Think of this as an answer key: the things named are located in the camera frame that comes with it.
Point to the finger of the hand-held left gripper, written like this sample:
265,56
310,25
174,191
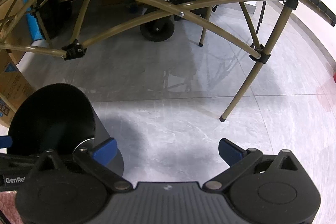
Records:
18,160
5,141

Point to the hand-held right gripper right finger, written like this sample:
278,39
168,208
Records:
230,152

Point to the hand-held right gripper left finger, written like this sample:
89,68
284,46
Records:
105,151

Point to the black round trash bin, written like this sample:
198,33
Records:
52,113

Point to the pink fuzzy cloth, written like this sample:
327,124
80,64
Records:
8,209

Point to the printed cardboard box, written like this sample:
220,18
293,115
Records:
13,92

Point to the blue box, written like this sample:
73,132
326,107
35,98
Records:
34,27

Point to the tan folding camping table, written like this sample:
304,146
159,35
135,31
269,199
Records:
162,5

